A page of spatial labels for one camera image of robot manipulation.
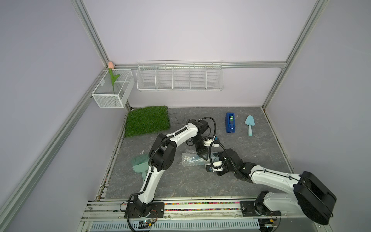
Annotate white vent grille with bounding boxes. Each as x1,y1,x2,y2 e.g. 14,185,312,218
90,219,260,232

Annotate blue tape dispenser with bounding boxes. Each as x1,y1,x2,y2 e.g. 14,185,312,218
225,112,235,133

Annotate pink artificial tulip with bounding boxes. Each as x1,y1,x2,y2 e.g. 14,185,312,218
108,61,121,94

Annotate blue glass bottle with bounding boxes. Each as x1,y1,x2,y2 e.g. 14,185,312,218
184,156,211,166

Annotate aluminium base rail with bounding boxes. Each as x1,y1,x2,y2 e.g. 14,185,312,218
81,194,306,221

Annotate white wire wall shelf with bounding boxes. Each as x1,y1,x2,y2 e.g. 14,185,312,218
136,60,224,91

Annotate white mesh wall basket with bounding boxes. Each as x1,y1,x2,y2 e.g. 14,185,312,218
92,69,135,109

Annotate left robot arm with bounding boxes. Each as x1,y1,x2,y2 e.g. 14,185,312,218
126,117,216,218

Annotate teal garden trowel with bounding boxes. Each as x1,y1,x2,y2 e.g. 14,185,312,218
245,115,255,137

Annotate green artificial grass mat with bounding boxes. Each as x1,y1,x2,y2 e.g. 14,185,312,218
125,105,171,137

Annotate teal hand rake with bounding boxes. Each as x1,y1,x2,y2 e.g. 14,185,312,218
131,154,149,181

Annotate bubble wrap sheet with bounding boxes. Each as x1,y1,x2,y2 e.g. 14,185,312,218
180,149,211,167

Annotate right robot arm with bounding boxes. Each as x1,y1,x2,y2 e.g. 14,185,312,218
206,141,337,225

